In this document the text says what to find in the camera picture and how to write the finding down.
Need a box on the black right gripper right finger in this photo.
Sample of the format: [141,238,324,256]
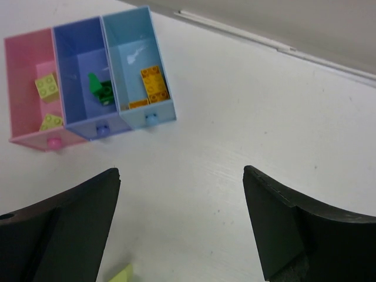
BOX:
[243,166,375,281]

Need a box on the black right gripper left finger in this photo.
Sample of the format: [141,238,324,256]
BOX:
[1,168,120,281]

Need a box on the lime rounded lego brick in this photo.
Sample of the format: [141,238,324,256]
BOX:
[109,264,133,282]

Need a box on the lime sloped lego brick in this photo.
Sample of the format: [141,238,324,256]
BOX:
[39,113,63,131]

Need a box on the green 2x2 lego brick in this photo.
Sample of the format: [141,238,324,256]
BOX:
[99,80,115,106]

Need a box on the lime 2x3 lego brick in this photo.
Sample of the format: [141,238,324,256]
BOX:
[35,73,59,103]

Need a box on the green curved lego piece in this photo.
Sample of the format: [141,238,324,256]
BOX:
[88,73,102,98]

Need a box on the yellow striped lego brick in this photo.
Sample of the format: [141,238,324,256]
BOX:
[140,65,170,103]

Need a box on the pink drawer container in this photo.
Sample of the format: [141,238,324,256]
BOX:
[4,28,86,152]

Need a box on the purple drawer container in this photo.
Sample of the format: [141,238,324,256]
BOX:
[52,16,131,140]

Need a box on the light blue drawer container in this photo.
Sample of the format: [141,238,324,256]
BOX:
[102,6,176,129]

